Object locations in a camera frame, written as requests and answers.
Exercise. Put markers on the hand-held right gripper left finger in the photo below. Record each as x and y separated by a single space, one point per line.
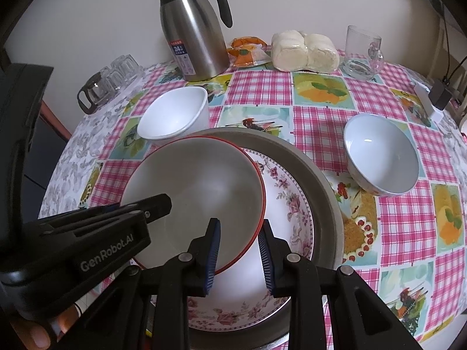
213 255

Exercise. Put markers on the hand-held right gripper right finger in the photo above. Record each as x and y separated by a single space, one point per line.
264 259

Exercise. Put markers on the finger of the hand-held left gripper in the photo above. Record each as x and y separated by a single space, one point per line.
157 206

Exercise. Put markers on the strawberry print bowl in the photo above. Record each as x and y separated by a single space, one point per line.
189 182

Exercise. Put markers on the round floral plate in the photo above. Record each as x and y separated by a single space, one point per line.
288 204

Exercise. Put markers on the stainless steel basin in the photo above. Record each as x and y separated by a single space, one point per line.
321 197

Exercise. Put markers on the square white bowl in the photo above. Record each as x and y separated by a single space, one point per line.
171 113

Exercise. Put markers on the small white bowl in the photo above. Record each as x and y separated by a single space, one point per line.
383 153

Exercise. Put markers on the person's left hand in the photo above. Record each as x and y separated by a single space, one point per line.
36 339

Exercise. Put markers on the black chair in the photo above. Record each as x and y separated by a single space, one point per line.
43 153

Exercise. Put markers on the grey floral cloth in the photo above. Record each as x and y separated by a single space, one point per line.
73 146

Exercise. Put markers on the clear glass cup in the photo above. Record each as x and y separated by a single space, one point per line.
126 65
114 78

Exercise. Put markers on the stainless steel thermos jug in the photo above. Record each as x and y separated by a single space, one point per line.
197 36

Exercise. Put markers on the orange snack packet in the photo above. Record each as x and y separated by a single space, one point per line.
248 54

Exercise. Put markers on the bag of steamed buns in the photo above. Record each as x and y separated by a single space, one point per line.
302 53

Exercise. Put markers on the white power strip with adapter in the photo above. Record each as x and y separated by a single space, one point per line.
425 98

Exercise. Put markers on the clear glass mug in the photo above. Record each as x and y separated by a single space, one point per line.
359 51

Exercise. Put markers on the black charger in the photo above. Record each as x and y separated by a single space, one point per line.
439 94

